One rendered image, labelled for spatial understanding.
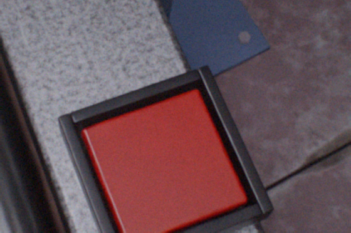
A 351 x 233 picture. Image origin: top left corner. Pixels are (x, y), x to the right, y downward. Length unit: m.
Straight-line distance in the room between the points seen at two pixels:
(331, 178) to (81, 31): 1.01
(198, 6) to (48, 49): 1.06
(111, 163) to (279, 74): 1.08
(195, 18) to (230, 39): 0.07
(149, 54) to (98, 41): 0.03
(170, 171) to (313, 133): 1.04
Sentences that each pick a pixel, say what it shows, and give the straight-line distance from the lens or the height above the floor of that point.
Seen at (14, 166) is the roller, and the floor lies 0.91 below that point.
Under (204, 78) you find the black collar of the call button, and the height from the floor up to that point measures 0.93.
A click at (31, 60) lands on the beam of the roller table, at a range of 0.41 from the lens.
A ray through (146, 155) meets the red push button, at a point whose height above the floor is 0.93.
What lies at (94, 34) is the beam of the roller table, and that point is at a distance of 0.41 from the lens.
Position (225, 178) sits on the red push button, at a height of 0.93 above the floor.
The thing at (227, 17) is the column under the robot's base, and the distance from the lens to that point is 1.45.
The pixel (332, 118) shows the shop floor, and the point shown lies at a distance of 1.43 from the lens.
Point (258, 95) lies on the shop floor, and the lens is 1.41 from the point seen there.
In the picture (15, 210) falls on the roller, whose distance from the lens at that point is 0.38.
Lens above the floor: 1.29
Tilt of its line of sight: 68 degrees down
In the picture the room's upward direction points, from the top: 8 degrees clockwise
